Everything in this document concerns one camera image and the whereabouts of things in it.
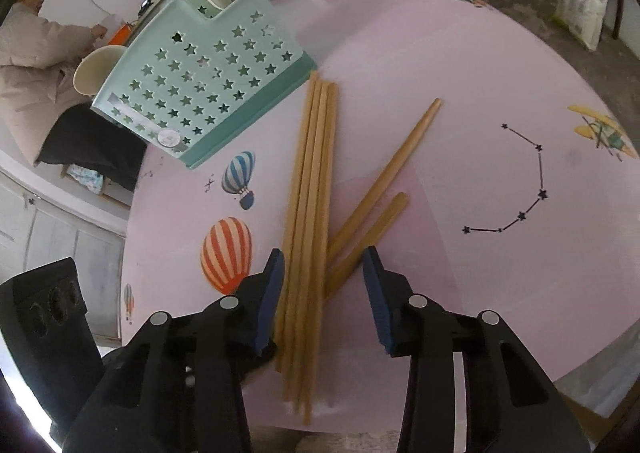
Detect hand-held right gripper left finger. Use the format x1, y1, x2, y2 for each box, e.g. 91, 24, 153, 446
62, 248, 286, 453

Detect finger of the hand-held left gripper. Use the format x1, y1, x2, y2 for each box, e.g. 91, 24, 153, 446
240, 339, 279, 384

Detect mint green utensil holder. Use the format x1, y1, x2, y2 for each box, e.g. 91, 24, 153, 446
91, 0, 318, 170

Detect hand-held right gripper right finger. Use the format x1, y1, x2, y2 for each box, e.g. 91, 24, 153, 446
362, 245, 591, 453

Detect blue patterned cloth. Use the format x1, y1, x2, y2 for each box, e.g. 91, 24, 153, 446
66, 163, 104, 192

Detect white rice paddle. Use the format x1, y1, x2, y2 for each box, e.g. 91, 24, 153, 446
73, 45, 127, 96

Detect bundle of wooden chopsticks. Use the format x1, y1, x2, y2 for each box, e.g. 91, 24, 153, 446
274, 72, 444, 427

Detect grey door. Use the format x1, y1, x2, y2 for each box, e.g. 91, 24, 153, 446
0, 168, 127, 350

